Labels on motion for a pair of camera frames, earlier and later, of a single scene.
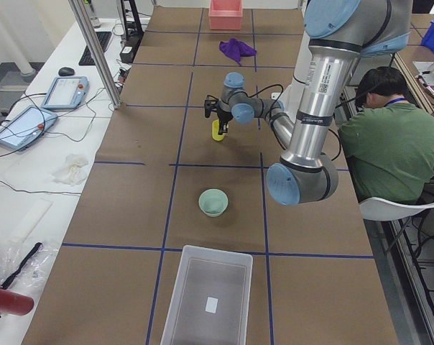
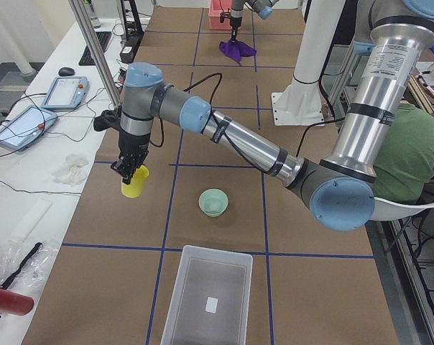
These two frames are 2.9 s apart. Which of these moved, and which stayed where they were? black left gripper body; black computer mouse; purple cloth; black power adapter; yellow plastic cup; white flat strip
Moved: yellow plastic cup; black left gripper body
Stayed: black computer mouse; black power adapter; white flat strip; purple cloth
